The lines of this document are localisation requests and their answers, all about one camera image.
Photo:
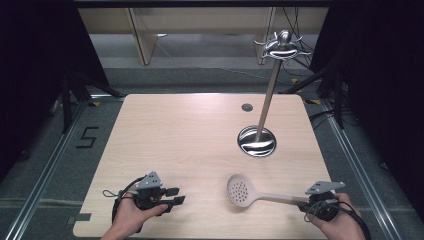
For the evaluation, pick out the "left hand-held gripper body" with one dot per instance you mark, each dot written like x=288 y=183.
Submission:
x=150 y=196

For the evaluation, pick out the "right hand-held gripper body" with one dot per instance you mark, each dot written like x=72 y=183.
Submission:
x=321 y=206

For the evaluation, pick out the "beige slotted spoon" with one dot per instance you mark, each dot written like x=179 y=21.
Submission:
x=241 y=191

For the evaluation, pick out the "person's left hand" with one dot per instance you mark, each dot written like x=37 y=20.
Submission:
x=128 y=216

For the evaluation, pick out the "person's right hand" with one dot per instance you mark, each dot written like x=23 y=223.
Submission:
x=345 y=225

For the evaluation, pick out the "steel utensil hanging stand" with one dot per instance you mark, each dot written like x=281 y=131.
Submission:
x=258 y=141

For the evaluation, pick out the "black tape floor mark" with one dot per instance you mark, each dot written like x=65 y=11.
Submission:
x=87 y=137

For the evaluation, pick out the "black metal stand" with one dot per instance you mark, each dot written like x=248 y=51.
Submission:
x=338 y=96
x=68 y=100

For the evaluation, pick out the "dark curtain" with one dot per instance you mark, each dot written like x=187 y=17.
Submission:
x=30 y=83
x=386 y=100

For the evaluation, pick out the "aluminium floor rail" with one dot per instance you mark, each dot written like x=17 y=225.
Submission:
x=43 y=173
x=358 y=173

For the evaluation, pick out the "light wooden furniture frame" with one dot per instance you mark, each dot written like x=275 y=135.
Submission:
x=143 y=43

